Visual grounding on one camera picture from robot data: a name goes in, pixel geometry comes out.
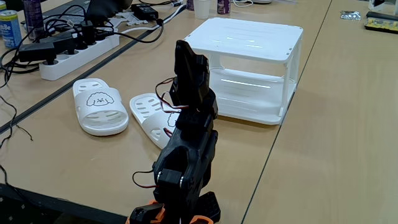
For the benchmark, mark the white printed plastic part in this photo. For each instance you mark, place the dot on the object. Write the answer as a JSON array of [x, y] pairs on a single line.
[[130, 20]]

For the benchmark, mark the tall purple drink can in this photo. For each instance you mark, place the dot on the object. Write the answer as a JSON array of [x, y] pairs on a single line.
[[33, 18]]

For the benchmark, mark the white shoe rack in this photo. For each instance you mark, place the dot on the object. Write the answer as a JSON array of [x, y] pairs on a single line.
[[245, 37]]

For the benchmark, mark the silver foil wrapper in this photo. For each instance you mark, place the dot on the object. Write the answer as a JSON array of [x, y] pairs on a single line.
[[350, 15]]

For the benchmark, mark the blue drink can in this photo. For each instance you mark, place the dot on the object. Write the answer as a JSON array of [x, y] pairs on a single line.
[[11, 29]]

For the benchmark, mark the black power plug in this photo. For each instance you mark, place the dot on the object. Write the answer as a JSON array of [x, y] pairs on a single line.
[[87, 32]]

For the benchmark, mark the white power strip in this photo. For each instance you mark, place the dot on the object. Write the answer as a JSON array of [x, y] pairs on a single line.
[[81, 57]]

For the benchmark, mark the black power adapter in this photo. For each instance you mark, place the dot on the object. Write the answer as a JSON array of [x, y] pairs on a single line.
[[144, 12]]

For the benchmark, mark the white slipper with dog print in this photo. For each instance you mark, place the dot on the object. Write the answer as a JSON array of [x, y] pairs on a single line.
[[146, 113], [99, 115]]

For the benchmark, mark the white paper cup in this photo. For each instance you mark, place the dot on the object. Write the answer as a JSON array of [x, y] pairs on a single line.
[[202, 9]]

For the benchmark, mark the black plug-in adapter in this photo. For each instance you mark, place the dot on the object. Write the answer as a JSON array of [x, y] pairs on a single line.
[[60, 42], [37, 51]]

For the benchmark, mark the yellow and black box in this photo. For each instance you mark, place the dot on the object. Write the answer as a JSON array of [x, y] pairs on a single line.
[[381, 23]]

